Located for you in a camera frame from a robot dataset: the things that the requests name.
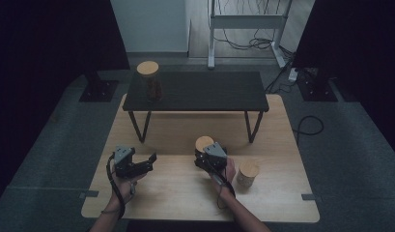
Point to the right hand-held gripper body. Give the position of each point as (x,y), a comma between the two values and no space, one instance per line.
(214,151)

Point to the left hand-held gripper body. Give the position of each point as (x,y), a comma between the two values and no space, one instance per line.
(123,154)

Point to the short glass jar red contents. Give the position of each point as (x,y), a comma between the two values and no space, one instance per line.
(203,142)

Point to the glass jar pale contents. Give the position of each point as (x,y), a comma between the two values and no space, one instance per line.
(248,170)

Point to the black shelf with metal legs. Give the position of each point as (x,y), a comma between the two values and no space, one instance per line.
(204,90)

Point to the tall glass jar wooden lid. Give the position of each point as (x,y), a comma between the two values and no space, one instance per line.
(147,68)

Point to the person's right hand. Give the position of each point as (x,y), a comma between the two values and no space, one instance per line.
(230,172)

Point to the person's left hand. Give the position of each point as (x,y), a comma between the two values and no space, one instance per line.
(124,187)

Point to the grey tape strip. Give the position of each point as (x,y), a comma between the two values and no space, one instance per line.
(308,197)
(89,194)

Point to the black stand base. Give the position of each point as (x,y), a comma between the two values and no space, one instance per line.
(99,91)
(316,88)

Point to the white power strip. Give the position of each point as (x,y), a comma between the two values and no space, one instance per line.
(293,74)

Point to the white desk frame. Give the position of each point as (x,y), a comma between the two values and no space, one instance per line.
(246,22)

